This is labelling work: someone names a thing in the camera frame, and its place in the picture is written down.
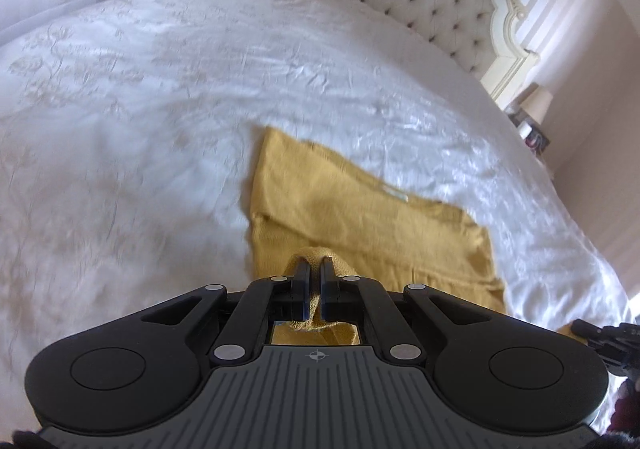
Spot yellow knit sweater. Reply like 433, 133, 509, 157
245, 125, 509, 347

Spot dark red sleeve forearm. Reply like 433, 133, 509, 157
608, 380, 640, 437

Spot white embroidered bedspread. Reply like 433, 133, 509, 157
1, 0, 631, 435

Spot white cylinder speaker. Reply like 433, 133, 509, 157
518, 121, 532, 140

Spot right dark photo frame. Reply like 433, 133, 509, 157
524, 128, 550, 156

